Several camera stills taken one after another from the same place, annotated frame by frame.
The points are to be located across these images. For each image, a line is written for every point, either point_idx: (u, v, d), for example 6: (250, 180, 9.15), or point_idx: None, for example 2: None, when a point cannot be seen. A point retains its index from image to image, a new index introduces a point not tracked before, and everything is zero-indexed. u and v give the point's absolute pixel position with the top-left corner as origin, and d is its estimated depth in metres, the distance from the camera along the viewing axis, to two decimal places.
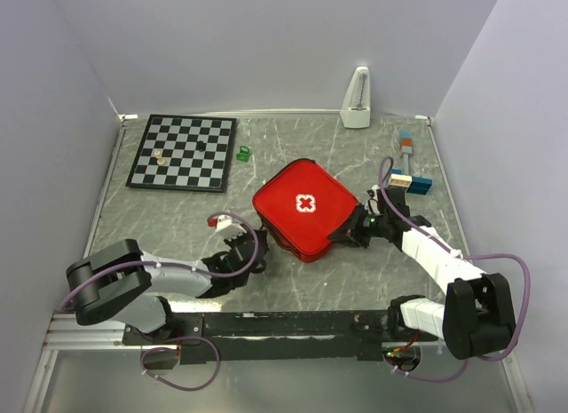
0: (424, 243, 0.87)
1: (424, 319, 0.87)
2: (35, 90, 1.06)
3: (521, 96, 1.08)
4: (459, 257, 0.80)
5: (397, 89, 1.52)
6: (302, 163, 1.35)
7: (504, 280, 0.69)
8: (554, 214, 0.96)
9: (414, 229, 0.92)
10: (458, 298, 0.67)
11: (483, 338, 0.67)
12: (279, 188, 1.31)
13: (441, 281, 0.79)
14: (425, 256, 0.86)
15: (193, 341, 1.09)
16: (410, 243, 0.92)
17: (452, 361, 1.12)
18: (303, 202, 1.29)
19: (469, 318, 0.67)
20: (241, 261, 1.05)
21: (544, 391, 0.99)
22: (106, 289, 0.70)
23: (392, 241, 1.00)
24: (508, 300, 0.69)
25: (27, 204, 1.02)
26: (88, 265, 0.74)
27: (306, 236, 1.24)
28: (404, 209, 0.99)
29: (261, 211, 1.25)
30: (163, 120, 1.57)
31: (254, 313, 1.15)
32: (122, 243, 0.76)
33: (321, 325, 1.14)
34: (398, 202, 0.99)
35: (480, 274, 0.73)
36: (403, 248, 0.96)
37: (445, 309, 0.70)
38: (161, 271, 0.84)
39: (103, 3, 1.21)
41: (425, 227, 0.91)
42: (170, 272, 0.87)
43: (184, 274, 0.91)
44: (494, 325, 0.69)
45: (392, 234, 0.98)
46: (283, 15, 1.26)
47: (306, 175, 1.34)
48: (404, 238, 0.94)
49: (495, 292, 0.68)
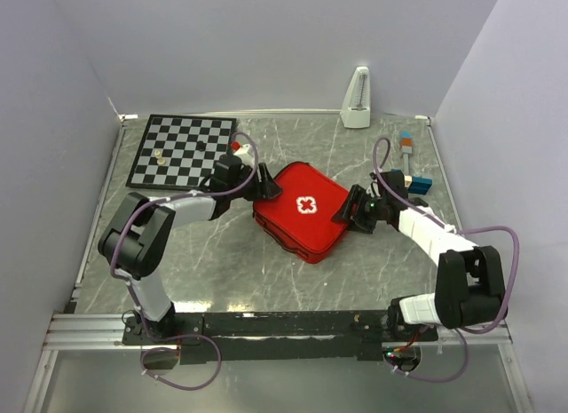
0: (420, 221, 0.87)
1: (422, 307, 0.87)
2: (35, 91, 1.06)
3: (522, 95, 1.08)
4: (453, 232, 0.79)
5: (397, 89, 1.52)
6: (298, 166, 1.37)
7: (497, 251, 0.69)
8: (554, 212, 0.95)
9: (409, 209, 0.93)
10: (449, 267, 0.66)
11: (472, 309, 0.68)
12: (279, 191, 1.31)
13: (434, 255, 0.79)
14: (419, 233, 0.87)
15: (193, 340, 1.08)
16: (406, 221, 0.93)
17: (452, 360, 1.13)
18: (304, 201, 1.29)
19: (459, 290, 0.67)
20: (228, 170, 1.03)
21: (544, 391, 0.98)
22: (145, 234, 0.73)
23: (389, 221, 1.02)
24: (500, 272, 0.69)
25: (27, 205, 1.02)
26: (114, 232, 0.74)
27: (311, 235, 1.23)
28: (402, 191, 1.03)
29: (262, 213, 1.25)
30: (163, 120, 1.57)
31: (254, 313, 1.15)
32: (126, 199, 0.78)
33: (321, 325, 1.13)
34: (398, 185, 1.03)
35: (472, 246, 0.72)
36: (399, 227, 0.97)
37: (437, 280, 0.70)
38: (173, 202, 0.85)
39: (103, 2, 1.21)
41: (421, 207, 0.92)
42: (181, 202, 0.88)
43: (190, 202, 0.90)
44: (485, 296, 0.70)
45: (390, 215, 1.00)
46: (283, 14, 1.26)
47: (304, 176, 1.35)
48: (401, 217, 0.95)
49: (486, 264, 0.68)
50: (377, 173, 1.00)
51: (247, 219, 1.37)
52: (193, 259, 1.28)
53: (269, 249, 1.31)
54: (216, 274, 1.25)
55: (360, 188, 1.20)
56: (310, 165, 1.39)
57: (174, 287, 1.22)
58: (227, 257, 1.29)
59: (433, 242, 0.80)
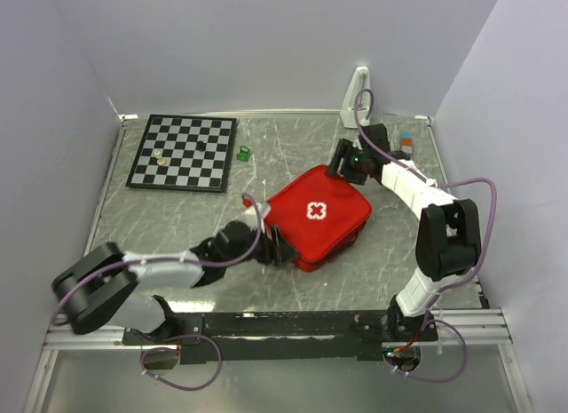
0: (402, 175, 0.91)
1: (414, 285, 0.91)
2: (35, 90, 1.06)
3: (522, 96, 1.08)
4: (434, 186, 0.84)
5: (397, 89, 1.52)
6: (272, 202, 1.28)
7: (474, 204, 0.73)
8: (554, 212, 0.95)
9: (392, 162, 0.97)
10: (430, 219, 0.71)
11: (449, 258, 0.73)
12: (293, 236, 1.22)
13: (415, 208, 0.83)
14: (403, 186, 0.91)
15: (193, 340, 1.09)
16: (390, 176, 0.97)
17: (452, 358, 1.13)
18: (311, 210, 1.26)
19: (437, 239, 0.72)
20: (230, 243, 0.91)
21: (544, 392, 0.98)
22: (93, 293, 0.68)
23: (372, 174, 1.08)
24: (476, 221, 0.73)
25: (27, 204, 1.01)
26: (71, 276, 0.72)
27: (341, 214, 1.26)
28: (384, 146, 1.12)
29: (321, 256, 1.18)
30: (163, 120, 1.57)
31: (254, 313, 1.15)
32: (101, 248, 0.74)
33: (321, 325, 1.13)
34: (380, 139, 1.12)
35: (452, 201, 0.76)
36: (383, 181, 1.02)
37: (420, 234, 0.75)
38: (148, 266, 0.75)
39: (103, 2, 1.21)
41: (404, 161, 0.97)
42: (158, 266, 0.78)
43: (173, 266, 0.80)
44: (461, 245, 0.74)
45: (373, 168, 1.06)
46: (283, 14, 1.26)
47: (282, 202, 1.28)
48: (384, 171, 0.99)
49: (465, 214, 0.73)
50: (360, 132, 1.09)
51: None
52: None
53: None
54: None
55: (347, 143, 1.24)
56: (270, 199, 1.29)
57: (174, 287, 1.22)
58: None
59: (414, 197, 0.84)
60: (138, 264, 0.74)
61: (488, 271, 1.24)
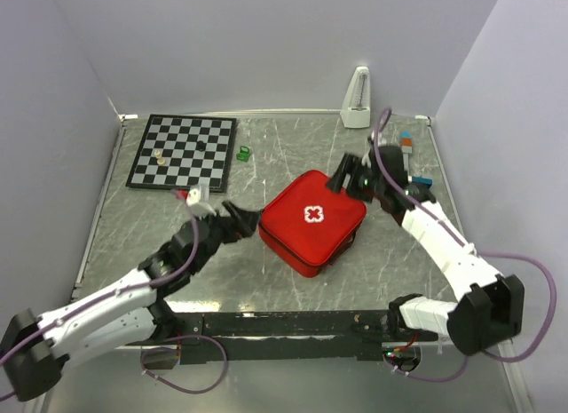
0: (432, 231, 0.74)
1: (427, 318, 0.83)
2: (35, 91, 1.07)
3: (522, 95, 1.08)
4: (473, 252, 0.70)
5: (397, 89, 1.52)
6: (266, 211, 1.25)
7: (521, 283, 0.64)
8: (555, 213, 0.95)
9: (416, 209, 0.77)
10: (476, 310, 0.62)
11: (493, 338, 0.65)
12: (295, 241, 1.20)
13: (448, 279, 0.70)
14: (432, 246, 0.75)
15: (193, 340, 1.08)
16: (414, 225, 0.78)
17: (452, 360, 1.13)
18: (308, 215, 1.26)
19: (482, 323, 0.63)
20: (185, 247, 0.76)
21: (544, 392, 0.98)
22: (23, 365, 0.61)
23: (390, 212, 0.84)
24: (520, 300, 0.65)
25: (27, 205, 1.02)
26: None
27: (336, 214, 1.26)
28: (401, 175, 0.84)
29: (328, 256, 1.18)
30: (163, 120, 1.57)
31: (254, 313, 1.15)
32: (17, 318, 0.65)
33: (321, 325, 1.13)
34: (397, 168, 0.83)
35: (494, 276, 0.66)
36: (403, 226, 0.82)
37: (459, 313, 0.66)
38: (69, 323, 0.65)
39: (103, 2, 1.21)
41: (430, 207, 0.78)
42: (86, 314, 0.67)
43: (108, 306, 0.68)
44: (500, 322, 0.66)
45: (391, 206, 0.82)
46: (283, 14, 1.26)
47: (277, 211, 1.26)
48: (406, 218, 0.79)
49: (511, 295, 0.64)
50: (374, 154, 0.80)
51: None
52: None
53: (269, 249, 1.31)
54: (215, 274, 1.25)
55: (354, 158, 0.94)
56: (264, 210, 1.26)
57: None
58: (227, 257, 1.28)
59: (450, 268, 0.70)
60: (57, 326, 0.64)
61: None
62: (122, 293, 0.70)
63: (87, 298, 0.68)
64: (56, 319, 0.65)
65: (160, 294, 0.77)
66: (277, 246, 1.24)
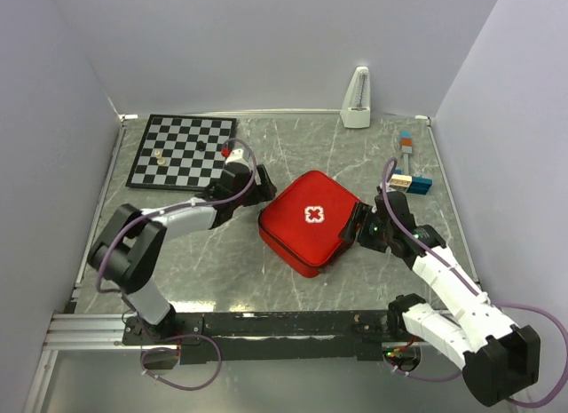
0: (445, 277, 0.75)
1: (434, 337, 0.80)
2: (35, 91, 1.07)
3: (522, 96, 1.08)
4: (487, 301, 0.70)
5: (397, 89, 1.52)
6: (264, 213, 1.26)
7: (538, 336, 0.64)
8: (555, 213, 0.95)
9: (429, 255, 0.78)
10: (491, 364, 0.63)
11: (508, 387, 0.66)
12: (294, 242, 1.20)
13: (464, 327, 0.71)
14: (445, 291, 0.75)
15: (194, 340, 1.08)
16: (425, 270, 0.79)
17: (450, 362, 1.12)
18: (309, 215, 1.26)
19: (496, 377, 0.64)
20: (234, 178, 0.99)
21: (544, 392, 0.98)
22: (140, 241, 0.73)
23: (401, 257, 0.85)
24: (536, 353, 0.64)
25: (27, 204, 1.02)
26: (102, 245, 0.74)
27: (332, 211, 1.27)
28: (409, 219, 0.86)
29: (328, 257, 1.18)
30: (163, 120, 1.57)
31: (254, 313, 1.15)
32: (119, 210, 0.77)
33: (321, 325, 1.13)
34: (403, 212, 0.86)
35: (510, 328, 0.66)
36: (414, 268, 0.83)
37: (473, 363, 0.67)
38: (168, 215, 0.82)
39: (103, 2, 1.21)
41: (441, 252, 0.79)
42: (176, 214, 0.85)
43: (187, 212, 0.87)
44: (517, 373, 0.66)
45: (401, 250, 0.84)
46: (283, 15, 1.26)
47: (277, 214, 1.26)
48: (417, 262, 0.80)
49: (526, 348, 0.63)
50: (384, 200, 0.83)
51: (247, 219, 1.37)
52: (193, 259, 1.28)
53: (269, 249, 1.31)
54: (216, 274, 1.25)
55: (365, 207, 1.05)
56: (263, 213, 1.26)
57: (174, 287, 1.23)
58: (227, 257, 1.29)
59: (465, 317, 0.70)
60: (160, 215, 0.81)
61: (487, 271, 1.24)
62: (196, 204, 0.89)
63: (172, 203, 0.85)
64: (159, 210, 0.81)
65: (215, 221, 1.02)
66: (277, 245, 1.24)
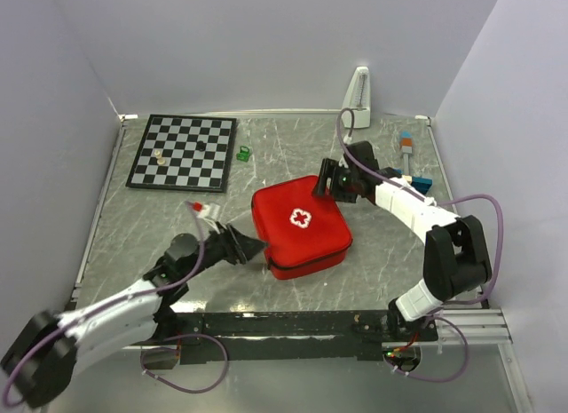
0: (398, 195, 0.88)
1: (420, 294, 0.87)
2: (35, 90, 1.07)
3: (520, 96, 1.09)
4: (433, 204, 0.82)
5: (397, 89, 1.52)
6: (280, 259, 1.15)
7: (477, 221, 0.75)
8: (555, 213, 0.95)
9: (385, 182, 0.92)
10: (438, 245, 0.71)
11: (462, 280, 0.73)
12: (321, 247, 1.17)
13: (418, 231, 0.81)
14: (401, 208, 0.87)
15: (193, 340, 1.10)
16: (384, 197, 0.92)
17: (451, 361, 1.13)
18: (300, 222, 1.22)
19: (450, 262, 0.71)
20: (178, 260, 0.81)
21: (544, 393, 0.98)
22: (47, 361, 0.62)
23: (366, 195, 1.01)
24: (482, 239, 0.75)
25: (27, 205, 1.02)
26: (13, 357, 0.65)
27: (300, 197, 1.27)
28: (372, 162, 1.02)
29: (347, 233, 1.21)
30: (163, 120, 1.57)
31: (254, 313, 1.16)
32: (35, 320, 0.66)
33: (321, 325, 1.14)
34: (366, 157, 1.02)
35: (454, 218, 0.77)
36: (376, 202, 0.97)
37: (428, 259, 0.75)
38: (90, 321, 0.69)
39: (102, 2, 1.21)
41: (396, 179, 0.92)
42: (103, 315, 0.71)
43: (121, 310, 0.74)
44: (472, 265, 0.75)
45: (366, 188, 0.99)
46: (282, 15, 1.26)
47: (280, 248, 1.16)
48: (378, 192, 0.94)
49: (469, 233, 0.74)
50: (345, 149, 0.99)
51: (247, 219, 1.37)
52: None
53: None
54: (216, 274, 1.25)
55: (332, 162, 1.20)
56: (274, 260, 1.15)
57: None
58: None
59: (416, 220, 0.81)
60: (78, 324, 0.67)
61: None
62: (134, 297, 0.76)
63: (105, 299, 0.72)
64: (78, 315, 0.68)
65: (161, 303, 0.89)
66: (306, 266, 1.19)
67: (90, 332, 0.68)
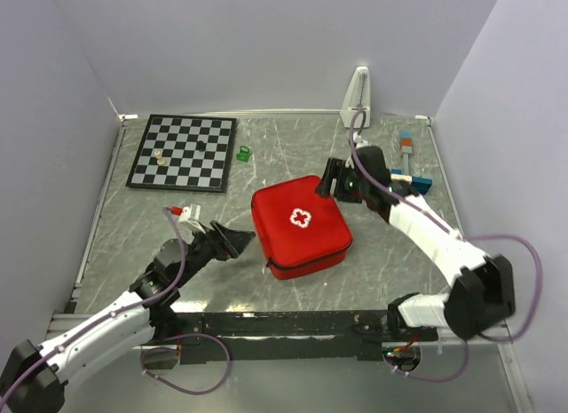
0: (418, 221, 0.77)
1: (427, 312, 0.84)
2: (35, 90, 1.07)
3: (520, 97, 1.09)
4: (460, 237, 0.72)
5: (397, 89, 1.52)
6: (280, 259, 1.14)
7: (509, 261, 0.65)
8: (554, 213, 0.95)
9: (401, 203, 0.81)
10: (468, 292, 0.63)
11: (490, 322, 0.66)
12: (320, 247, 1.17)
13: (441, 266, 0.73)
14: (421, 236, 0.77)
15: (194, 340, 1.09)
16: (401, 219, 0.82)
17: (450, 361, 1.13)
18: (300, 223, 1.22)
19: (477, 307, 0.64)
20: (169, 266, 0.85)
21: (544, 393, 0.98)
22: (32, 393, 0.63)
23: (378, 212, 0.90)
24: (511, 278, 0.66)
25: (27, 205, 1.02)
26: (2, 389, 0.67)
27: (300, 197, 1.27)
28: (384, 174, 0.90)
29: (347, 233, 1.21)
30: (163, 120, 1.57)
31: (254, 313, 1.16)
32: (14, 352, 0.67)
33: (321, 325, 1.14)
34: (378, 167, 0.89)
35: (484, 258, 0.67)
36: (391, 220, 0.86)
37: (453, 301, 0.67)
38: (72, 347, 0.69)
39: (102, 2, 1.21)
41: (414, 200, 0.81)
42: (85, 338, 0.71)
43: (103, 330, 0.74)
44: (496, 305, 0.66)
45: (377, 205, 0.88)
46: (282, 15, 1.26)
47: (280, 249, 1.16)
48: (393, 212, 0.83)
49: (500, 274, 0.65)
50: (355, 158, 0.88)
51: (247, 219, 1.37)
52: None
53: None
54: (216, 274, 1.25)
55: (338, 162, 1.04)
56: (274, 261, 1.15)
57: None
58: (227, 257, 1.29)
59: (439, 255, 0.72)
60: (59, 352, 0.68)
61: None
62: (117, 313, 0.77)
63: (85, 322, 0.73)
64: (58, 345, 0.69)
65: (152, 311, 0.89)
66: (307, 266, 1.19)
67: (73, 358, 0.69)
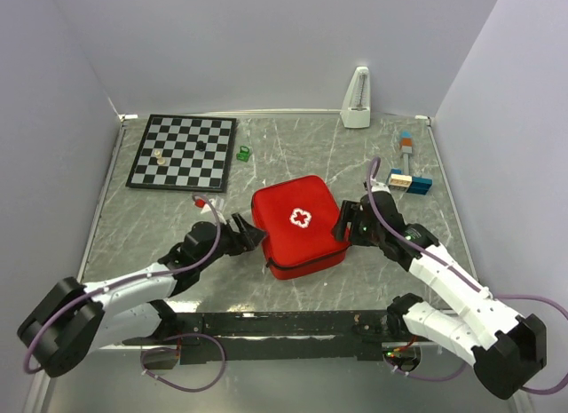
0: (445, 276, 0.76)
1: (438, 334, 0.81)
2: (35, 90, 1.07)
3: (521, 97, 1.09)
4: (489, 297, 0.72)
5: (397, 89, 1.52)
6: (280, 259, 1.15)
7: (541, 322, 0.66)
8: (554, 213, 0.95)
9: (427, 257, 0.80)
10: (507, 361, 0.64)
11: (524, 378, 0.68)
12: (320, 247, 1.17)
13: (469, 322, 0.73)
14: (447, 292, 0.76)
15: (194, 340, 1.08)
16: (424, 272, 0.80)
17: (451, 361, 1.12)
18: (300, 223, 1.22)
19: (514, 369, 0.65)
20: (199, 245, 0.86)
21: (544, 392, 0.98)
22: (73, 325, 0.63)
23: (398, 260, 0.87)
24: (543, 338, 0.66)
25: (27, 205, 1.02)
26: (35, 321, 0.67)
27: (300, 196, 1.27)
28: (397, 218, 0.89)
29: None
30: (163, 120, 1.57)
31: (254, 313, 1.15)
32: (59, 286, 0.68)
33: (321, 325, 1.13)
34: (391, 212, 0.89)
35: (516, 320, 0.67)
36: (412, 271, 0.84)
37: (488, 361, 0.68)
38: (114, 291, 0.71)
39: (102, 2, 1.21)
41: (438, 253, 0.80)
42: (125, 288, 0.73)
43: (139, 287, 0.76)
44: (527, 361, 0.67)
45: (397, 253, 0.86)
46: (283, 15, 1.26)
47: (280, 248, 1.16)
48: (414, 265, 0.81)
49: (535, 337, 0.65)
50: (372, 205, 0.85)
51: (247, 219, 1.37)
52: None
53: None
54: (215, 275, 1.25)
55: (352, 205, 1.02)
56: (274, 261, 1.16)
57: None
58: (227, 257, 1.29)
59: (470, 314, 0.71)
60: (103, 292, 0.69)
61: (487, 271, 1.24)
62: (153, 275, 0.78)
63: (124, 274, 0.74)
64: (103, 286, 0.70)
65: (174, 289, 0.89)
66: (306, 266, 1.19)
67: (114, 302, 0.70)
